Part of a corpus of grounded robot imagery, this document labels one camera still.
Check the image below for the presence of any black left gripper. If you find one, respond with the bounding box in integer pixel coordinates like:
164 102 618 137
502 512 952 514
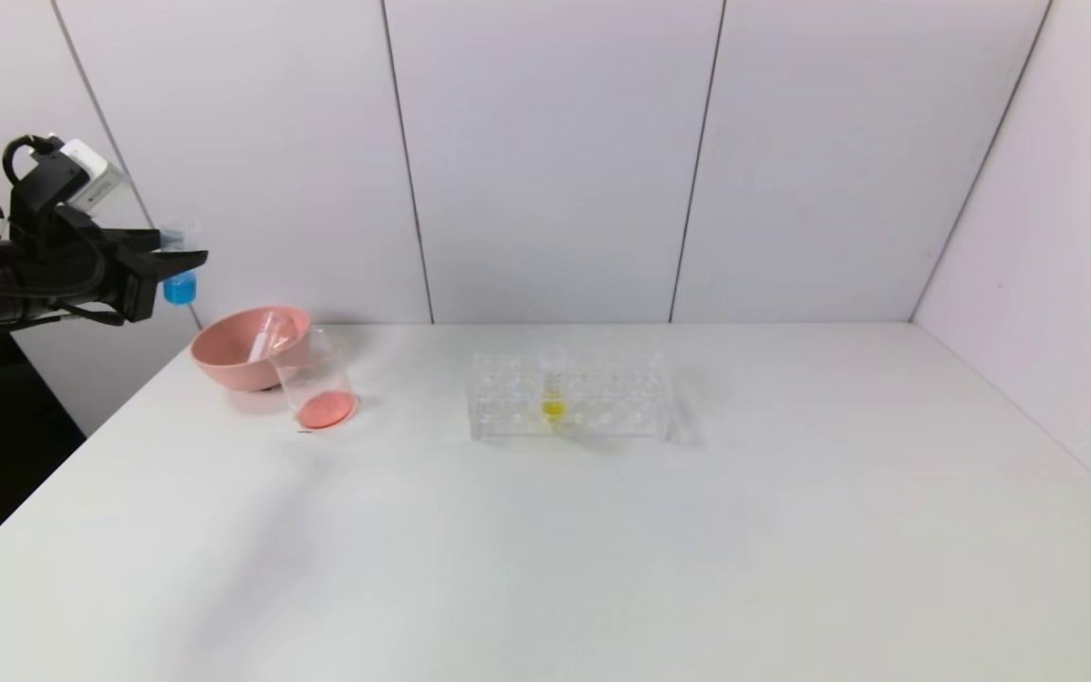
41 205 209 323

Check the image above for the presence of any test tube with blue pigment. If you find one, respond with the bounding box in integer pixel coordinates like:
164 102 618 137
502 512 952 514
162 222 200 307

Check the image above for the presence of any test tube with red pigment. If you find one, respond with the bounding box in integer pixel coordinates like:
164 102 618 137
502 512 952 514
247 310 297 367

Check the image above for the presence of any clear acrylic tube rack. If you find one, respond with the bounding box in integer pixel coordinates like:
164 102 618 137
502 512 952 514
467 346 700 448

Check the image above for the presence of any test tube with yellow pigment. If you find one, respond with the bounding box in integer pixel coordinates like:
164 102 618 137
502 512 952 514
538 343 569 429

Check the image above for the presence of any pink plastic bowl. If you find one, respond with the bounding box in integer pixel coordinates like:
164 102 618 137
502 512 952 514
190 305 312 392

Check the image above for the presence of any clear glass beaker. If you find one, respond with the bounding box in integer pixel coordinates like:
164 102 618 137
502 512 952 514
268 327 358 433

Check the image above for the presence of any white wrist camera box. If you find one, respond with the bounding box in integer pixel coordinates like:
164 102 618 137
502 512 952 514
55 138 127 213

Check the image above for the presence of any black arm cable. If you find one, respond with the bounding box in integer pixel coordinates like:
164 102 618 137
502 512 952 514
1 135 43 190

